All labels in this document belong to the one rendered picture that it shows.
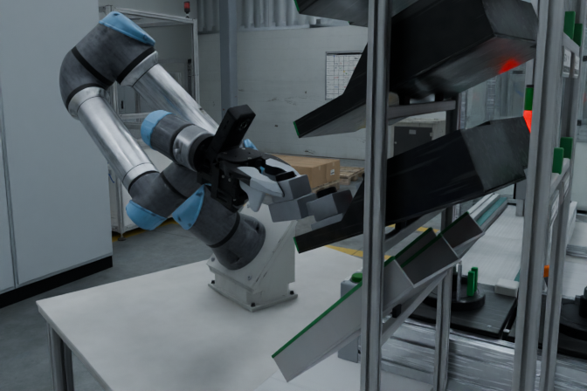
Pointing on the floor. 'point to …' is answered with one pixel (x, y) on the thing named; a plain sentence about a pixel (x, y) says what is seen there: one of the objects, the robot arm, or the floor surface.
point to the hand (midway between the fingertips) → (290, 183)
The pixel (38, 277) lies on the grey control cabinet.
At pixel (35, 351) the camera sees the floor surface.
